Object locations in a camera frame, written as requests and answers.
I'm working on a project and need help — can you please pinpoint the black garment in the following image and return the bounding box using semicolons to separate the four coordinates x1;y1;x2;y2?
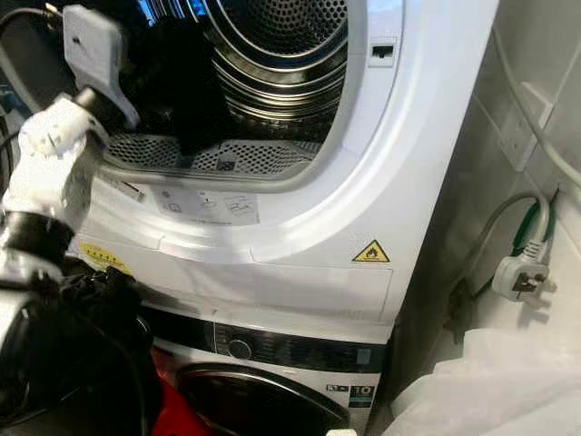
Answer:
123;14;223;155

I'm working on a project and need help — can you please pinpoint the white washing machine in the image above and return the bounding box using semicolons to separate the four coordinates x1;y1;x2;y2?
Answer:
136;307;399;436

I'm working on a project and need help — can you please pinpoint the white instruction label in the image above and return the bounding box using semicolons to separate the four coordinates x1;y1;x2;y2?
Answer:
153;187;261;226

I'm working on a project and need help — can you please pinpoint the grey perforated lint filter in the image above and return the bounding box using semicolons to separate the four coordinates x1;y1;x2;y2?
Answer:
102;134;325;176

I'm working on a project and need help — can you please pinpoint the steel dryer drum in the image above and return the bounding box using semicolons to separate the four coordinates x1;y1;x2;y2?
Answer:
136;0;353;151

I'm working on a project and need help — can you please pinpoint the yellow round sticker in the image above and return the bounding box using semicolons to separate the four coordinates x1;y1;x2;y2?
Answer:
79;243;133;275

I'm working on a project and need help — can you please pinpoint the round washer control knob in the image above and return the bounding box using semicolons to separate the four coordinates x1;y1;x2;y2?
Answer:
226;337;253;362

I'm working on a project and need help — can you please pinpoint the white tumble dryer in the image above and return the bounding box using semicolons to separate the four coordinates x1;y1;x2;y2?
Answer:
0;0;502;335

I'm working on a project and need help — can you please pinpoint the yellow triangle warning sticker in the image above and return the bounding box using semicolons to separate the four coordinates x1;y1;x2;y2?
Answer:
351;239;391;264

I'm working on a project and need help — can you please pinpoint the red cloth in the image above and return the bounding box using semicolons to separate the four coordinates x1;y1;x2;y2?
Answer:
148;348;193;436

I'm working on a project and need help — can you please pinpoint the dark round washer door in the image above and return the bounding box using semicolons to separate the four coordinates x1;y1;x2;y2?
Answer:
174;362;352;436

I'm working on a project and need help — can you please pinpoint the washer warranty sticker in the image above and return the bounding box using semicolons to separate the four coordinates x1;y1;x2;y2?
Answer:
325;382;376;411

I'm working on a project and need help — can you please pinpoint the white power plug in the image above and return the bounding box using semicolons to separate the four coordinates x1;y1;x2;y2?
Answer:
491;255;558;303

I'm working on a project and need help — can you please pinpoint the white plastic bag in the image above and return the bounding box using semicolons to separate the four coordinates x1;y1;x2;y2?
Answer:
381;325;581;436

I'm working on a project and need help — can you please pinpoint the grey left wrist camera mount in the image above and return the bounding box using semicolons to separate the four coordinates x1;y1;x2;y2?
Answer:
61;5;143;129

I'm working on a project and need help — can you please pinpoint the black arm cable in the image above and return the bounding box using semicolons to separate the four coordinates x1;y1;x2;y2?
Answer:
0;6;70;30

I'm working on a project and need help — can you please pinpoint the grey power cable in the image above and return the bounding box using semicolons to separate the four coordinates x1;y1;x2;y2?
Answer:
452;190;552;310

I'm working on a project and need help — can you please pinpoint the black hose fitting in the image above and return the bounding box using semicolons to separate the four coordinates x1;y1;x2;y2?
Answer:
445;280;480;346

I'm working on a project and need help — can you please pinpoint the white wall socket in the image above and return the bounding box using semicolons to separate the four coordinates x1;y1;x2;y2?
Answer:
493;80;556;173

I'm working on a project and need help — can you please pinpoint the white wall cable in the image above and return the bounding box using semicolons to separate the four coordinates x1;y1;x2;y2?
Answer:
488;25;581;193

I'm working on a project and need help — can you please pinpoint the green cable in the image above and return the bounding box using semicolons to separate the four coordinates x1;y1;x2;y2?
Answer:
472;195;559;301

